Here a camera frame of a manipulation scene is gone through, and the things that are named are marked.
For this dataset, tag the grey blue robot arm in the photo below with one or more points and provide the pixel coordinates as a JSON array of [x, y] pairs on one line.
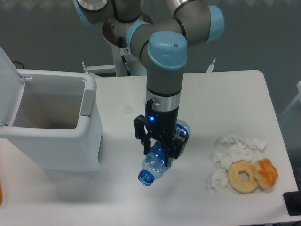
[[162, 50]]

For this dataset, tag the orange glazed twisted pastry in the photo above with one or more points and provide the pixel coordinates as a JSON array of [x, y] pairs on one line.
[[265, 173]]

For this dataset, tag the large crumpled white tissue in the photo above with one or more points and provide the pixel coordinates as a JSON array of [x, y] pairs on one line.
[[233, 148]]

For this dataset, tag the small crumpled white tissue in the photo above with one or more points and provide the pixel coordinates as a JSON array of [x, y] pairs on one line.
[[219, 181]]

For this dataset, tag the white frame at right edge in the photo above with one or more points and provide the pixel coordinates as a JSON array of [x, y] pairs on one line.
[[291, 108]]

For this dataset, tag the black device at edge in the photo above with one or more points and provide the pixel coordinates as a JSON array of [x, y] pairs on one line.
[[293, 202]]

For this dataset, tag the white trash can lid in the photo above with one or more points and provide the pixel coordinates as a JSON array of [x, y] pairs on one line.
[[12, 84]]

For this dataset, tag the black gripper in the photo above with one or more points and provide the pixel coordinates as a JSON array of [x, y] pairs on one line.
[[160, 125]]

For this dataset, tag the white trash can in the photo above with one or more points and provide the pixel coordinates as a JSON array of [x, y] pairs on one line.
[[58, 125]]

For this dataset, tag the blue clear plastic bottle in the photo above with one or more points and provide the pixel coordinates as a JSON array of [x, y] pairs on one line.
[[153, 165]]

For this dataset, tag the orange object at left edge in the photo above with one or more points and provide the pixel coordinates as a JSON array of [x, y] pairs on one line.
[[1, 195]]

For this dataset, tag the plain ring donut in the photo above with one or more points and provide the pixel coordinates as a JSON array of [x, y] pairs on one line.
[[241, 177]]

